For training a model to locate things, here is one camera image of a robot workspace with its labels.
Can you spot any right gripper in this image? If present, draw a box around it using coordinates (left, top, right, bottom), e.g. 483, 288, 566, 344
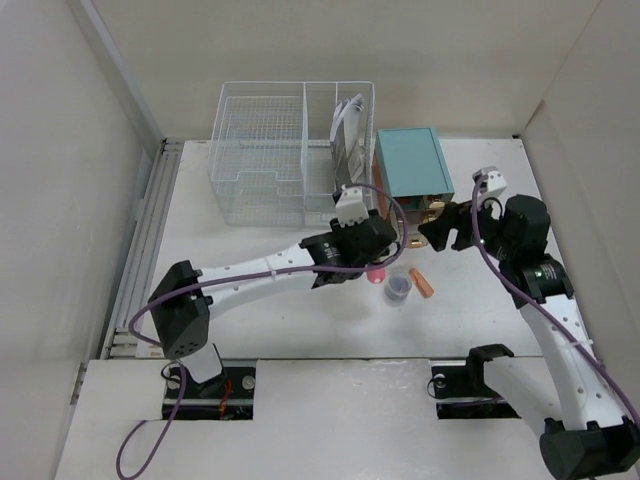
417, 191, 516, 261

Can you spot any clear drawer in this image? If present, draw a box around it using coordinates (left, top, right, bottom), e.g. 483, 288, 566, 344
376, 193, 428, 248

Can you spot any pink capped marker tube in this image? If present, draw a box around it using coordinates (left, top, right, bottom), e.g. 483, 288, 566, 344
366, 268, 386, 285

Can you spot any teal drawer box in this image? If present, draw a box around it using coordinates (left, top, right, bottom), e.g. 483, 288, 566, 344
374, 127, 455, 202

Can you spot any grey setup guide booklet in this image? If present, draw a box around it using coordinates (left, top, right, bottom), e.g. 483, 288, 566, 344
330, 105, 360, 191

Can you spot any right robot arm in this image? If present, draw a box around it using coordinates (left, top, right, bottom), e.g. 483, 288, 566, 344
419, 195, 639, 479

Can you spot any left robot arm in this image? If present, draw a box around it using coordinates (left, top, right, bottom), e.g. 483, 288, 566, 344
149, 210, 398, 398

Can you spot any brown lower drawer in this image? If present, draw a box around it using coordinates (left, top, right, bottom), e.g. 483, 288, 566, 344
422, 195, 450, 223

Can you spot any clear paperclip jar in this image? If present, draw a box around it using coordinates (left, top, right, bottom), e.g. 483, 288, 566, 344
384, 273, 413, 305

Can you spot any orange transparent case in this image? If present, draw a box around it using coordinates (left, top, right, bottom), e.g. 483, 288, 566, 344
409, 268, 434, 299

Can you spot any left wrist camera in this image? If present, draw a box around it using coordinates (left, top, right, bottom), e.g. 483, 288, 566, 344
335, 186, 369, 228

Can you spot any white wire mesh organizer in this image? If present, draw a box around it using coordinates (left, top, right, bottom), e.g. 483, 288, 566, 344
209, 81, 375, 228

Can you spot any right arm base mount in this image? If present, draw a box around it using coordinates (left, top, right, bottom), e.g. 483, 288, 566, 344
427, 363, 519, 420

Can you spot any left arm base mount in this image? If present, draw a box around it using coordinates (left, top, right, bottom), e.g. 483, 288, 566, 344
161, 361, 256, 421

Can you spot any aluminium rail frame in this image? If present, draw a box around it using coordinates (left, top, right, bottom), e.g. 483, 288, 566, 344
97, 139, 184, 360

